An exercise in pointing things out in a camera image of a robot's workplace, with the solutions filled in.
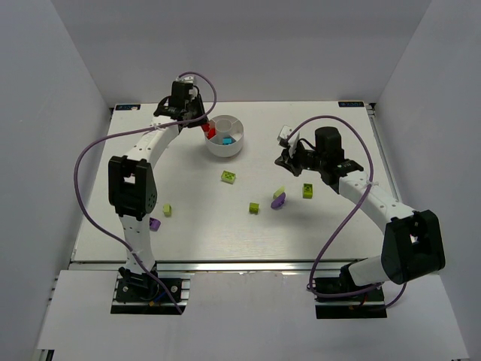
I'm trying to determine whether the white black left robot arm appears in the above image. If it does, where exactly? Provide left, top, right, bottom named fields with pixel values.
left=108, top=76, right=207, bottom=300

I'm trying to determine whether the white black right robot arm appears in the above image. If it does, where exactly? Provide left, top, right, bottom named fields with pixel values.
left=275, top=126, right=446, bottom=294

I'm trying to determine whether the red lego inside container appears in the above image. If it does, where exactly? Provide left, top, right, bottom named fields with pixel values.
left=206, top=129, right=216, bottom=140

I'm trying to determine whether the lime lego brick far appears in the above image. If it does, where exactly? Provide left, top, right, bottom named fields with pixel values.
left=302, top=184, right=313, bottom=199

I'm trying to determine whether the light green half-round lego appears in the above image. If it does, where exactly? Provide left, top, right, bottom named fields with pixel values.
left=273, top=187, right=285, bottom=199

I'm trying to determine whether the white round divided container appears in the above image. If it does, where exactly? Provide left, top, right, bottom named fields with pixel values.
left=204, top=115, right=244, bottom=158

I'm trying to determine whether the purple half-round lego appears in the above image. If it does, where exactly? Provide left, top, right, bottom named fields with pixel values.
left=271, top=193, right=286, bottom=209

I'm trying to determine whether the small lime lego brick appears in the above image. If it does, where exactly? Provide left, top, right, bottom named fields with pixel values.
left=249, top=202, right=259, bottom=214

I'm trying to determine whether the light green upturned lego brick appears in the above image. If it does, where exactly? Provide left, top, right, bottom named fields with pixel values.
left=220, top=171, right=236, bottom=184

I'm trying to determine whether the small lime lego left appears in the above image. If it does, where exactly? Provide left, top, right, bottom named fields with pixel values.
left=162, top=203, right=172, bottom=217

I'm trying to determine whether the purple lego brick left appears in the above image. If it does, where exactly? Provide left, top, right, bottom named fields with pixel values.
left=150, top=217, right=162, bottom=232

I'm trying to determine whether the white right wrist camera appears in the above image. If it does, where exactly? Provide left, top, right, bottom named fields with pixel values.
left=277, top=125, right=300, bottom=150

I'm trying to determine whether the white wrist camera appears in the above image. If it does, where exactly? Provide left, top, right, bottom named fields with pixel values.
left=277, top=125, right=300, bottom=150
left=176, top=74, right=198, bottom=87

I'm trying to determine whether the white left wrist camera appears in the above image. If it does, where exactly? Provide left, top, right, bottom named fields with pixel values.
left=176, top=74, right=198, bottom=87

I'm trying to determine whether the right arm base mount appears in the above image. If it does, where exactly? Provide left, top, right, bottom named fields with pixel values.
left=313, top=278, right=387, bottom=320

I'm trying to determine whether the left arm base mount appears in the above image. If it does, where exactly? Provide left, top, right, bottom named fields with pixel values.
left=110, top=274, right=190, bottom=316

